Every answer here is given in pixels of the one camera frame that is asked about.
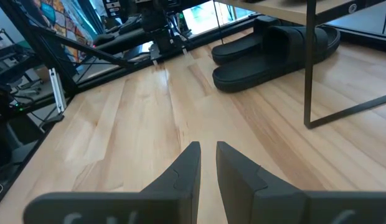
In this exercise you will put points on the wooden shelf black metal frame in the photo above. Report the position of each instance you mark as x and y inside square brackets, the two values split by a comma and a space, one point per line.
[308, 77]

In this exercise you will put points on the black aluminium rig frame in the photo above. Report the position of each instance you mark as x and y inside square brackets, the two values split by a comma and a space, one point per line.
[87, 48]

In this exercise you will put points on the silver metal bracket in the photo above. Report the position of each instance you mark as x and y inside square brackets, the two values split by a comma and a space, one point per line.
[57, 90]

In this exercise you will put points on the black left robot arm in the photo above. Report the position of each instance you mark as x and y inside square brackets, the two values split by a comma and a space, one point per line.
[162, 37]

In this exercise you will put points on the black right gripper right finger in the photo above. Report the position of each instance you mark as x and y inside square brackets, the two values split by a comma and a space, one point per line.
[274, 205]

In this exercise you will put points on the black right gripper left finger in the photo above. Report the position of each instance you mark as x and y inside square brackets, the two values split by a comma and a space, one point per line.
[168, 202]

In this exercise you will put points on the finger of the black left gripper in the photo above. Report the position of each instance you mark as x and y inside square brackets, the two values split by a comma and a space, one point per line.
[112, 7]

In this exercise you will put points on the colourful patterned banner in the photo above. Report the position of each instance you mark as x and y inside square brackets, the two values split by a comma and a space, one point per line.
[56, 15]

